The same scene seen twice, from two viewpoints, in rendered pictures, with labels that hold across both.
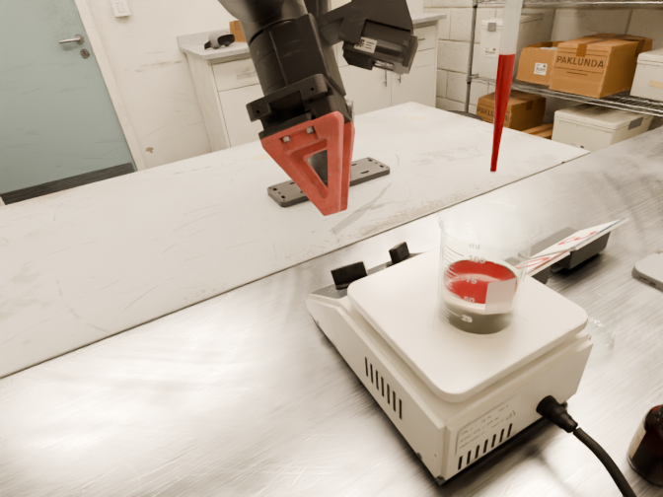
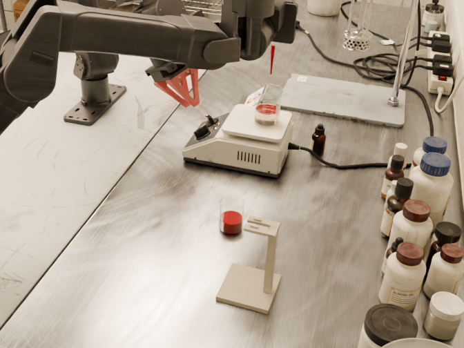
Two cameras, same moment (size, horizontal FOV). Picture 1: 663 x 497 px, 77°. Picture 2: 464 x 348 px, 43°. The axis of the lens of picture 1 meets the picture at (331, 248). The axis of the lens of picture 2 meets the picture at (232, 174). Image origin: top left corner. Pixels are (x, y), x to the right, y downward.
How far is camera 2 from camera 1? 0.92 m
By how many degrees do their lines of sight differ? 43
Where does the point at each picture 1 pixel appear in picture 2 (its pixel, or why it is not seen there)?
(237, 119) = not seen: outside the picture
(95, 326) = (84, 204)
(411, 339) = (258, 132)
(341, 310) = (219, 139)
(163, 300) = (101, 184)
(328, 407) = (226, 179)
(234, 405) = (195, 193)
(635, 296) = not seen: hidden behind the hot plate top
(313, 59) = not seen: hidden behind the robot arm
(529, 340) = (284, 123)
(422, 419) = (271, 154)
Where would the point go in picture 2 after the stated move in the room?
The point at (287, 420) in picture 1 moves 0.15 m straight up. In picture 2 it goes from (219, 188) to (221, 117)
